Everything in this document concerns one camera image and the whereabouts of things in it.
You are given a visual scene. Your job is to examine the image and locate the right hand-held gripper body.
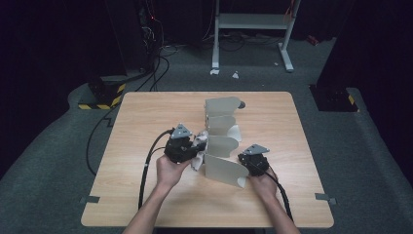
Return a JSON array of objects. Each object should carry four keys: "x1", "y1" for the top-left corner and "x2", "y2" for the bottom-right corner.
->
[{"x1": 243, "y1": 143, "x2": 271, "y2": 177}]

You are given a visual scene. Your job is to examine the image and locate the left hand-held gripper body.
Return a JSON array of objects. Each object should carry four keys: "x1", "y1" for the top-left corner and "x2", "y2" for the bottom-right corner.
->
[{"x1": 164, "y1": 123, "x2": 193, "y2": 165}]

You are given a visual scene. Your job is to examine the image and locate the white cloth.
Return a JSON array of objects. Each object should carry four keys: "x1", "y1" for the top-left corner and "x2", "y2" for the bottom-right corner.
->
[{"x1": 189, "y1": 130, "x2": 210, "y2": 173}]

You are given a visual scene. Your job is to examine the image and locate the expandable grey metal book rack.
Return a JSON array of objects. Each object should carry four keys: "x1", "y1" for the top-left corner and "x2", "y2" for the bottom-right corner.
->
[{"x1": 203, "y1": 96, "x2": 250, "y2": 189}]

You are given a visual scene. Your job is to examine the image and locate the person's right hand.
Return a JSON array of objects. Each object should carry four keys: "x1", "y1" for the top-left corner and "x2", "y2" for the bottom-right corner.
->
[{"x1": 248, "y1": 172, "x2": 279, "y2": 201}]

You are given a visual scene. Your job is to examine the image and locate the person's left hand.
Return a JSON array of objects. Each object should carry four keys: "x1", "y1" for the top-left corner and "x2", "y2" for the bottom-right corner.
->
[{"x1": 156, "y1": 155, "x2": 192, "y2": 193}]

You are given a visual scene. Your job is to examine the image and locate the grey tape strip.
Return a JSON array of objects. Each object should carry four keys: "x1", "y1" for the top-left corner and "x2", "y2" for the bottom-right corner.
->
[
  {"x1": 315, "y1": 192, "x2": 338, "y2": 206},
  {"x1": 80, "y1": 195, "x2": 101, "y2": 205}
]

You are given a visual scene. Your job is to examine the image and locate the black yellow striped base block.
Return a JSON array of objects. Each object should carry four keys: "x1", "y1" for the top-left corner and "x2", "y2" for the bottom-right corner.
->
[{"x1": 77, "y1": 76, "x2": 127, "y2": 111}]

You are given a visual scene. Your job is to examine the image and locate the black base with yellow mark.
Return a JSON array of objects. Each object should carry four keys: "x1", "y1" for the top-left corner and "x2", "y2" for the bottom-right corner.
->
[{"x1": 309, "y1": 84, "x2": 360, "y2": 113}]

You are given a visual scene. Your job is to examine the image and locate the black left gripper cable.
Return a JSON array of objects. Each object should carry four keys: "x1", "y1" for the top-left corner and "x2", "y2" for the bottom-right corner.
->
[{"x1": 137, "y1": 128, "x2": 174, "y2": 211}]

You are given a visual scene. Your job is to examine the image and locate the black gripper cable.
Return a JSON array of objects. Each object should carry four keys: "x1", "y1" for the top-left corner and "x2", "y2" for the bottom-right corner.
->
[
  {"x1": 262, "y1": 165, "x2": 294, "y2": 222},
  {"x1": 137, "y1": 128, "x2": 174, "y2": 211}
]

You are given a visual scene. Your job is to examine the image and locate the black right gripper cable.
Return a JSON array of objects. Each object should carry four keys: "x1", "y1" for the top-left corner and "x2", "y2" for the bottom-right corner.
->
[{"x1": 262, "y1": 165, "x2": 294, "y2": 222}]

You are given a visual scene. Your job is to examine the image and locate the bundle of black floor cables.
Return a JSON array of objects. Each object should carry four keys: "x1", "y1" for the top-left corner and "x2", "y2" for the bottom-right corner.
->
[{"x1": 134, "y1": 45, "x2": 170, "y2": 93}]

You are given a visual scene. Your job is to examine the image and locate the thin black floor cable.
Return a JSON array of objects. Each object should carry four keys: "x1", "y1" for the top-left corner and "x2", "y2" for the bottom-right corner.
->
[{"x1": 85, "y1": 103, "x2": 122, "y2": 176}]

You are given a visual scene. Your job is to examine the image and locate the black cables under stand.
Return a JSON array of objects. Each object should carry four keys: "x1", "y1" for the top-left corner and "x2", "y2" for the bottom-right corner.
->
[{"x1": 203, "y1": 30, "x2": 283, "y2": 53}]

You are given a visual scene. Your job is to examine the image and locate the black equipment rack with wires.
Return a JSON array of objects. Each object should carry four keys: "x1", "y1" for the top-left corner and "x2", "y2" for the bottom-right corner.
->
[{"x1": 137, "y1": 0, "x2": 165, "y2": 73}]

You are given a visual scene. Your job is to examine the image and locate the white metal stand frame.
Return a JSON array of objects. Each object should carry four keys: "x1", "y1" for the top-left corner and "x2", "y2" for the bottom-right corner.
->
[{"x1": 211, "y1": 0, "x2": 302, "y2": 73}]

